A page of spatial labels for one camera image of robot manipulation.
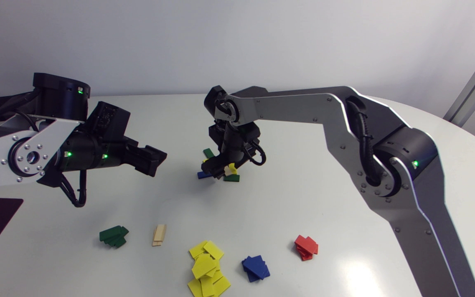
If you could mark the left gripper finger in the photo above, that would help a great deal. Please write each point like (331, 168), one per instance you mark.
(155, 154)
(146, 167)

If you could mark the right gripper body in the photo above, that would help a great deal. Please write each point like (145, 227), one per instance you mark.
(231, 153)

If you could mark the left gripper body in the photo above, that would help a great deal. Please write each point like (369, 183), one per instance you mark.
(132, 152)

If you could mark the pale wooden block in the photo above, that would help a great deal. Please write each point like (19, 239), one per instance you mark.
(226, 171)

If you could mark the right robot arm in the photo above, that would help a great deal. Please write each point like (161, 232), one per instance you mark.
(303, 107)

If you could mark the green wooden block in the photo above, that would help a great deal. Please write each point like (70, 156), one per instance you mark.
(232, 178)
(208, 153)

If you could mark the blue wooden block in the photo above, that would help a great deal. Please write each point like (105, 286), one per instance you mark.
(203, 175)

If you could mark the pile of pale wooden blocks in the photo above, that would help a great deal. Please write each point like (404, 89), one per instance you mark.
(159, 235)

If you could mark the pile of green wooden blocks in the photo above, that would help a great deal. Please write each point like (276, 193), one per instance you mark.
(113, 235)

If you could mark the pile of blue wooden blocks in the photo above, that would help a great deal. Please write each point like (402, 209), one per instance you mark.
(255, 268)

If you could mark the pile of red wooden blocks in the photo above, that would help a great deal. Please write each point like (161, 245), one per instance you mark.
(306, 246)

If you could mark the pile of yellow wooden blocks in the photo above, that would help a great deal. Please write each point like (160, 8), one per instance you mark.
(210, 286)

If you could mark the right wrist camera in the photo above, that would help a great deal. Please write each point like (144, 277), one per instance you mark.
(250, 133)

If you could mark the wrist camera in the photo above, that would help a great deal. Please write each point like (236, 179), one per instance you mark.
(107, 121)
(250, 133)

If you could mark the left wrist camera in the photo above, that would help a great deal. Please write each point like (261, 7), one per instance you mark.
(107, 121)

